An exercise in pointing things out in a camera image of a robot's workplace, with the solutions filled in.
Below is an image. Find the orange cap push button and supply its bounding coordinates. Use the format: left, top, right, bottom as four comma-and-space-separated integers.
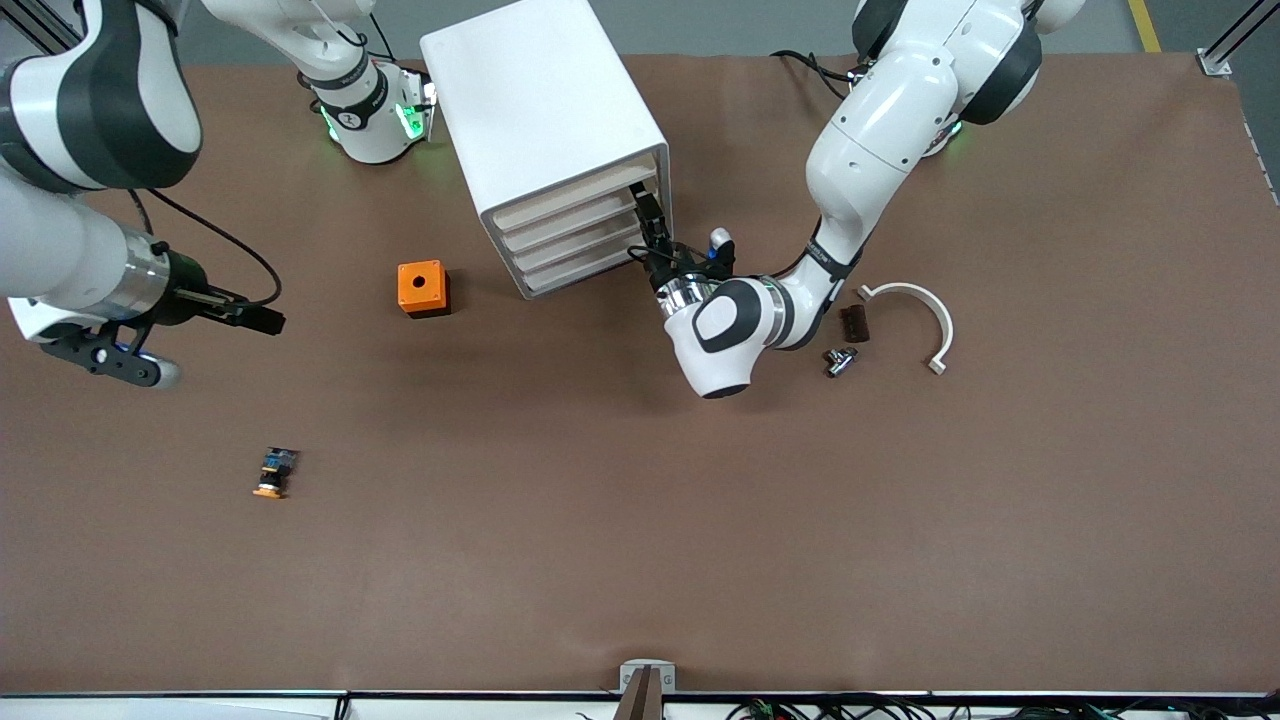
251, 446, 301, 500

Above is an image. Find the orange box with hole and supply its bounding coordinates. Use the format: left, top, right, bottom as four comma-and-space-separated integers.
397, 260, 452, 320

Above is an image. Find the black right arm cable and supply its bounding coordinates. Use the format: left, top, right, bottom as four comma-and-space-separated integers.
128, 186, 284, 307

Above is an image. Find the black arm base cable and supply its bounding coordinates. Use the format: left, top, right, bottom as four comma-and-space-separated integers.
769, 48, 863, 101

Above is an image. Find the white curved bracket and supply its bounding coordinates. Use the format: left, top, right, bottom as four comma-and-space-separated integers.
857, 282, 955, 376

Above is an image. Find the aluminium frame profile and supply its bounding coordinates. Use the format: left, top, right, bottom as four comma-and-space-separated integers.
1198, 0, 1280, 77
0, 0, 81, 61

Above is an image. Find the white table edge rail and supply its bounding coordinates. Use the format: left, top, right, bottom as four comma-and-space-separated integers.
0, 690, 1280, 720

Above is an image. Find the grey table edge bracket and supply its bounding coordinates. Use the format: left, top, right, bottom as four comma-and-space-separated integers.
618, 658, 678, 694

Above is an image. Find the brown tapered post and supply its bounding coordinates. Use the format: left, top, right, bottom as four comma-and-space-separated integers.
614, 665, 667, 720

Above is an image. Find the black cable bundle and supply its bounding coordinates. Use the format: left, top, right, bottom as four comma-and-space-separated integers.
725, 698, 1280, 720

